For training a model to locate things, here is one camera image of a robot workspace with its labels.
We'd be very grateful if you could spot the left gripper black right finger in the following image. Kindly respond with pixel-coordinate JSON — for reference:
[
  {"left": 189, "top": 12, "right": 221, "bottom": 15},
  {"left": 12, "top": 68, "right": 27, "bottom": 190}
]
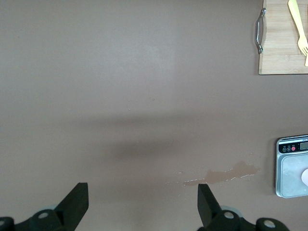
[{"left": 197, "top": 184, "right": 241, "bottom": 231}]

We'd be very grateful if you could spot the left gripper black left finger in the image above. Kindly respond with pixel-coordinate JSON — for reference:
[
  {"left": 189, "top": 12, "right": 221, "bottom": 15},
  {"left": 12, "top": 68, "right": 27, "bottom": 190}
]
[{"left": 54, "top": 182, "right": 89, "bottom": 231}]

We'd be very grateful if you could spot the pink plastic cup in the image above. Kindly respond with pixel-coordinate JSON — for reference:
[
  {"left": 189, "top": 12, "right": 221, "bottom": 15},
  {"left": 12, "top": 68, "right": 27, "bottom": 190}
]
[{"left": 300, "top": 168, "right": 308, "bottom": 187}]

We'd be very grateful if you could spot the silver digital kitchen scale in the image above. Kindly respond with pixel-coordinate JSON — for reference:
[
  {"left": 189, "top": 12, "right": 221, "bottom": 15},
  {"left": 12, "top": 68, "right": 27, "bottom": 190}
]
[{"left": 275, "top": 134, "right": 308, "bottom": 198}]

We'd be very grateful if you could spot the bamboo cutting board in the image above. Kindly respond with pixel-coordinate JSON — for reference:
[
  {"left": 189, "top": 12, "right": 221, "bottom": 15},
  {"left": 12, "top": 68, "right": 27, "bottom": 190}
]
[{"left": 258, "top": 0, "right": 308, "bottom": 75}]

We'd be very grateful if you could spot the yellow plastic fork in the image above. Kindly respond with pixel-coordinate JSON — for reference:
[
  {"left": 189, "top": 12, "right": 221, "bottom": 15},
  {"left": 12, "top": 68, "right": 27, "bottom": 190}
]
[{"left": 288, "top": 0, "right": 308, "bottom": 56}]

